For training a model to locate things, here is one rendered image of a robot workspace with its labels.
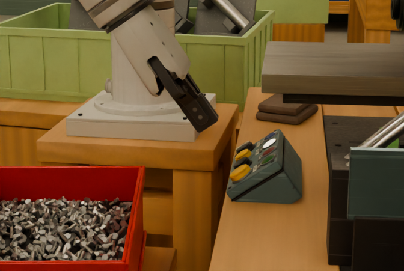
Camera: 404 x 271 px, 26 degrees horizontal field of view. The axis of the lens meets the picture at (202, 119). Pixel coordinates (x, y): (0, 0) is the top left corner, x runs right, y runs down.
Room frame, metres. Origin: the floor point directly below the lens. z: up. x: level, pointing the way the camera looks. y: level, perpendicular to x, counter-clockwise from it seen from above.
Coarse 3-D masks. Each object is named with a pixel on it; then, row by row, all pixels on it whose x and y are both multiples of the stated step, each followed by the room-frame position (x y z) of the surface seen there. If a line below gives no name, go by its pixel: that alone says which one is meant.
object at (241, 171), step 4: (236, 168) 1.08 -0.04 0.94; (240, 168) 1.06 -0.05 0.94; (244, 168) 1.06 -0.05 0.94; (248, 168) 1.06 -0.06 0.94; (232, 172) 1.07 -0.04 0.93; (236, 172) 1.06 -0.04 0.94; (240, 172) 1.06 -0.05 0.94; (244, 172) 1.06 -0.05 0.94; (232, 176) 1.06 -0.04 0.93; (236, 176) 1.06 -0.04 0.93; (240, 176) 1.05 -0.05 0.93; (232, 180) 1.06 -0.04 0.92; (236, 180) 1.06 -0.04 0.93
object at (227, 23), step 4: (200, 0) 2.16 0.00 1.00; (204, 0) 2.16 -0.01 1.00; (208, 0) 2.17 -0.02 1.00; (204, 4) 2.17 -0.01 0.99; (208, 4) 2.18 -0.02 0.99; (212, 4) 2.20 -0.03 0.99; (208, 8) 2.20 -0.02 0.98; (224, 20) 2.12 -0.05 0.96; (228, 20) 2.11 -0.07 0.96; (224, 24) 2.11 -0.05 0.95; (228, 24) 2.11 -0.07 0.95; (232, 24) 2.11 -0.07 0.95; (228, 28) 2.11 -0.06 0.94; (232, 28) 2.10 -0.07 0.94; (236, 28) 2.12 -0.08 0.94; (232, 32) 2.12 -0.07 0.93; (236, 32) 2.14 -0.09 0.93
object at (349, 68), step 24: (288, 48) 0.89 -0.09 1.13; (312, 48) 0.89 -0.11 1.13; (336, 48) 0.89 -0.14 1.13; (360, 48) 0.89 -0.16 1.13; (384, 48) 0.89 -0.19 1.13; (264, 72) 0.77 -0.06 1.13; (288, 72) 0.77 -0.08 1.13; (312, 72) 0.77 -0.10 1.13; (336, 72) 0.77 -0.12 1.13; (360, 72) 0.77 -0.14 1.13; (384, 72) 0.77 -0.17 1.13; (288, 96) 0.77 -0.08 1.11; (312, 96) 0.77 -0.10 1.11; (336, 96) 0.77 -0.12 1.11; (360, 96) 0.77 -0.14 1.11; (384, 96) 0.77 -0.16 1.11
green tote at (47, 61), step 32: (0, 32) 2.02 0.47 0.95; (32, 32) 2.00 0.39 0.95; (64, 32) 1.98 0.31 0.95; (96, 32) 1.96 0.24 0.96; (192, 32) 2.33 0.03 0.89; (256, 32) 2.01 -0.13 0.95; (0, 64) 2.02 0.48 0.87; (32, 64) 2.00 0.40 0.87; (64, 64) 1.99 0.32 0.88; (96, 64) 1.97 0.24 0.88; (192, 64) 1.92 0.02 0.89; (224, 64) 1.90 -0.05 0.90; (256, 64) 2.04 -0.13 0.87; (0, 96) 2.02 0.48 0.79; (32, 96) 2.01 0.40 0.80; (64, 96) 1.99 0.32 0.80; (224, 96) 1.90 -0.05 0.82
